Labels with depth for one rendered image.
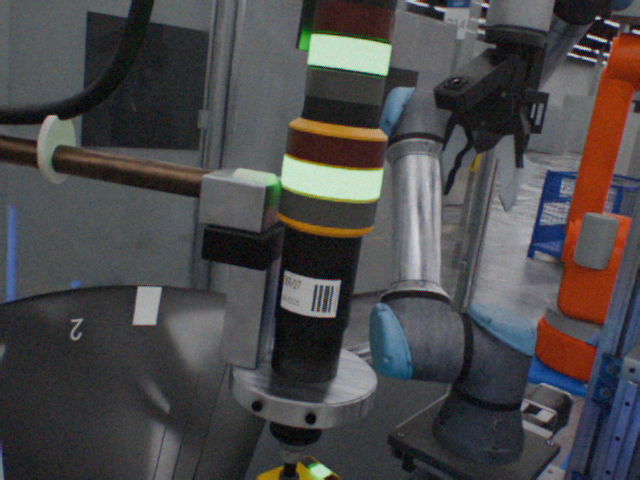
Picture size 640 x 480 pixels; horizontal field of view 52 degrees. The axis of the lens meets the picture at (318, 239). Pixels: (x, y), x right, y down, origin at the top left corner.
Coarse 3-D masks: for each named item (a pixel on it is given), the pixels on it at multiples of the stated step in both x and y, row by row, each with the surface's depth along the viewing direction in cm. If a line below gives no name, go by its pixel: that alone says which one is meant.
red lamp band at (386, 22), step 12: (324, 12) 26; (336, 12) 26; (348, 12) 26; (360, 12) 25; (372, 12) 26; (384, 12) 26; (324, 24) 26; (336, 24) 26; (348, 24) 26; (360, 24) 26; (372, 24) 26; (384, 24) 26; (360, 36) 26; (372, 36) 26; (384, 36) 26
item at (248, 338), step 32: (224, 192) 28; (256, 192) 28; (224, 224) 29; (256, 224) 28; (224, 256) 28; (256, 256) 28; (256, 288) 29; (224, 320) 30; (256, 320) 29; (224, 352) 30; (256, 352) 30; (256, 384) 29; (288, 384) 29; (320, 384) 30; (352, 384) 30; (288, 416) 28; (320, 416) 28; (352, 416) 29
